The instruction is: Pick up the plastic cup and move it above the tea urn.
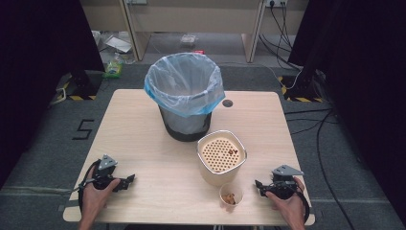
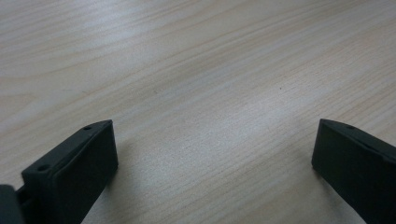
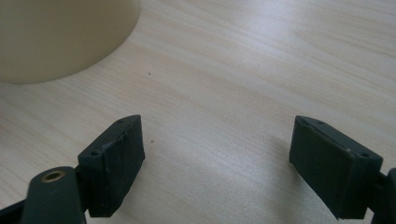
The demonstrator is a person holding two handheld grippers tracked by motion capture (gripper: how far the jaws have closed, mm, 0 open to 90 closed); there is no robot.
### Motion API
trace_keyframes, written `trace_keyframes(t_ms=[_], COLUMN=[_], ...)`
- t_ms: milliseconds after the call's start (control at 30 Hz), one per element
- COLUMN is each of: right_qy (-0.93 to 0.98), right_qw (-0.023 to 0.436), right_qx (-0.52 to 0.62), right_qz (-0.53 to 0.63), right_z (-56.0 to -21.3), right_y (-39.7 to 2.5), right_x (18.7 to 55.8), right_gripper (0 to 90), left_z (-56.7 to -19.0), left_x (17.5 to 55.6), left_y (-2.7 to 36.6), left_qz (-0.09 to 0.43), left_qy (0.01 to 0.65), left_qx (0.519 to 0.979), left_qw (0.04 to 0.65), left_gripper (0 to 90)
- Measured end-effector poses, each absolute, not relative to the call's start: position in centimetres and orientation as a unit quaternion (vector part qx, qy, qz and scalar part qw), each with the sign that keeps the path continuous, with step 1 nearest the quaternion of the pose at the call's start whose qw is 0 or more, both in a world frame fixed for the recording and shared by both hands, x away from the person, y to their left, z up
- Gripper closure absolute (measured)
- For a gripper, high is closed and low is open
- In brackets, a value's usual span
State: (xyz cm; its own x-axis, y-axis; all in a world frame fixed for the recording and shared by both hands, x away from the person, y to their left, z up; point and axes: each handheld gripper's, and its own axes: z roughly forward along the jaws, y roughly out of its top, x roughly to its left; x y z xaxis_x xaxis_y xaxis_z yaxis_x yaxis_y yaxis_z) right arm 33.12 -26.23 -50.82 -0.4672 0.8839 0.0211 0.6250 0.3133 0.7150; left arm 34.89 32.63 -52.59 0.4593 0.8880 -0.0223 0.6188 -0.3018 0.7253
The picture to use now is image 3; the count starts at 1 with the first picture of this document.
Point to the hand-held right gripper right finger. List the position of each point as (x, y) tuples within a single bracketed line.
[(333, 168)]

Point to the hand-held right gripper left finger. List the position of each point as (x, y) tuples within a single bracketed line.
[(112, 168)]

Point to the cream round container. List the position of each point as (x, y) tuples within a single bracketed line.
[(59, 37)]

